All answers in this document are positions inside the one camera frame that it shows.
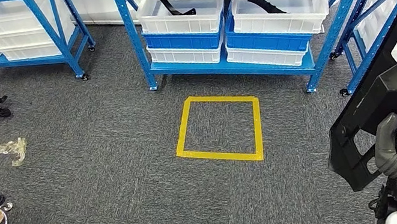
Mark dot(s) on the black part in crate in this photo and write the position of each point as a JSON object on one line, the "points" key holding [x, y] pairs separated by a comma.
{"points": [[171, 8], [265, 3]]}

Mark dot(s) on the blue plastic crate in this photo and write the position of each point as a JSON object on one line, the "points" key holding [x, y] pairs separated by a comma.
{"points": [[182, 41], [267, 41]]}

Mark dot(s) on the yellow floor tape square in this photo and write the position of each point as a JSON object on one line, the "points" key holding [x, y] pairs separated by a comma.
{"points": [[222, 157]]}

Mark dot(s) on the crumpled clear plastic wrap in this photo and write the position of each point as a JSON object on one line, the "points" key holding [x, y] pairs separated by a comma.
{"points": [[9, 149]]}

